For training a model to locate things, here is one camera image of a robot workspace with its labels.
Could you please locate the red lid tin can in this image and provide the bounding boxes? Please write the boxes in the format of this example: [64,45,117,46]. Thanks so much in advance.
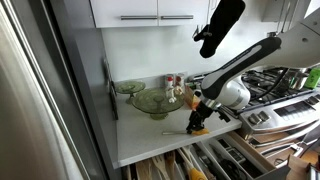
[165,74,174,88]

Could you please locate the magnetic knife rack with knives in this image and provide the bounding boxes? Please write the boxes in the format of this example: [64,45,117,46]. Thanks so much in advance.
[103,58,119,120]

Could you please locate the grey top drawer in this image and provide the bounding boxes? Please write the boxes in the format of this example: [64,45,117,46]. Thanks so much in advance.
[118,131,290,180]

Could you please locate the green bottle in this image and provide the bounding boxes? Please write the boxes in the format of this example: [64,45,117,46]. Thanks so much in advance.
[304,68,320,89]

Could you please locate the orange white carton box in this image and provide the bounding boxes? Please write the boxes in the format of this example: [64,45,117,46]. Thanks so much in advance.
[184,83,201,110]

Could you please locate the small green glass cake stand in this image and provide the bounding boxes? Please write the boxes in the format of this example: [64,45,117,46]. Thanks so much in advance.
[116,81,146,104]

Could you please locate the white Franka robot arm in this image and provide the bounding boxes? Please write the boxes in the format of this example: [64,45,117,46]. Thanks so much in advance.
[186,9,320,135]

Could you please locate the stainless gas stove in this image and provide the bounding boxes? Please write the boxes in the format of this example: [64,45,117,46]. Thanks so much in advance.
[221,69,320,168]

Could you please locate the white upper cabinet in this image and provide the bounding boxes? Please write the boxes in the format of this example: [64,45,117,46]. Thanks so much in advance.
[90,0,220,28]

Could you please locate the large green glass cake stand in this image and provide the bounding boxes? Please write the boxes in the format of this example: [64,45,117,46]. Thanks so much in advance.
[132,88,184,120]

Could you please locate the yellow smiley silicone spatula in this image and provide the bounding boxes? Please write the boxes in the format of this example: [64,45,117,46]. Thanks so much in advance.
[162,128,209,136]

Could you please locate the black scissors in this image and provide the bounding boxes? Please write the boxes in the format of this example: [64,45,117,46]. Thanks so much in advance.
[213,149,247,180]

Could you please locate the stainless steel refrigerator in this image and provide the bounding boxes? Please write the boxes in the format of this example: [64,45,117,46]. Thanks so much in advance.
[0,0,108,180]

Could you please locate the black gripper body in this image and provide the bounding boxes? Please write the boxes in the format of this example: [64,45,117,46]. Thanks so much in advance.
[189,102,230,124]

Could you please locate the steel pot on stove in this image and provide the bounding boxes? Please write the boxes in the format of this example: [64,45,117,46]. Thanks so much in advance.
[281,70,308,90]

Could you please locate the white cutlery tray organizer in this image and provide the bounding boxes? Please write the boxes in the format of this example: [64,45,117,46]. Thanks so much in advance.
[127,144,262,180]

